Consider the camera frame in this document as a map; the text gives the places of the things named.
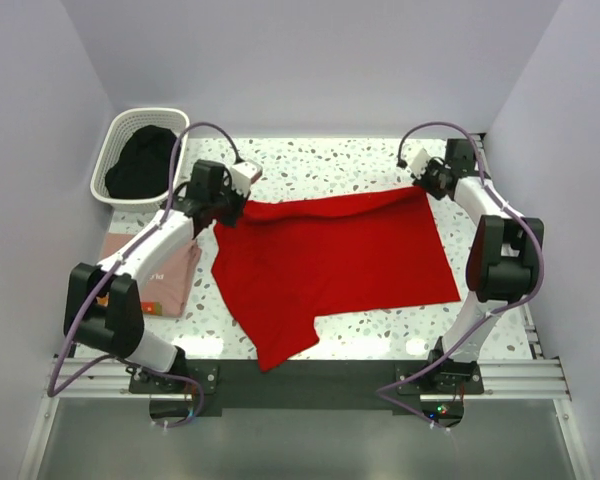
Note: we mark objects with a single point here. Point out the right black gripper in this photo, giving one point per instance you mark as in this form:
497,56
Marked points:
432,164

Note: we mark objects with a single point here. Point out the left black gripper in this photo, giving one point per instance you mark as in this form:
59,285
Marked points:
240,204

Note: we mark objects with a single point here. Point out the red t shirt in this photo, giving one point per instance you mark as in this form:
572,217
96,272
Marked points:
286,264

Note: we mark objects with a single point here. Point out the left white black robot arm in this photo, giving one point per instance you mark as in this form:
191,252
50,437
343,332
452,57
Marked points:
103,309

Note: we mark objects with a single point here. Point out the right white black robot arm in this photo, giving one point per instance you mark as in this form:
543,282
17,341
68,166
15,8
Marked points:
451,351

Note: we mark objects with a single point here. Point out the black garment in basket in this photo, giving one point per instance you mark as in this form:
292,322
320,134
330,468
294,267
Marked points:
142,169

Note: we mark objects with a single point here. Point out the white plastic laundry basket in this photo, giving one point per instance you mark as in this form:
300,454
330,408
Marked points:
120,131

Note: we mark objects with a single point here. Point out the folded pink t shirt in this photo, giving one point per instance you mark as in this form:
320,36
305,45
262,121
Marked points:
167,290

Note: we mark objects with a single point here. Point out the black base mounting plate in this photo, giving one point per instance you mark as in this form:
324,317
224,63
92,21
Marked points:
313,385

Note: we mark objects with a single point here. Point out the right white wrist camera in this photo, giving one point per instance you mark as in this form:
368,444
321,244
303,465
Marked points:
416,163

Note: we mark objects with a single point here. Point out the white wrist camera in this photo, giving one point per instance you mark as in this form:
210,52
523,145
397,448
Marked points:
416,163
243,176

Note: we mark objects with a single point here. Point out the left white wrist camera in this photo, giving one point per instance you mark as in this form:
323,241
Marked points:
243,176

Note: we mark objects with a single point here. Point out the aluminium right side rail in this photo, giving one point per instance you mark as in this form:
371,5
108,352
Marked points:
505,269

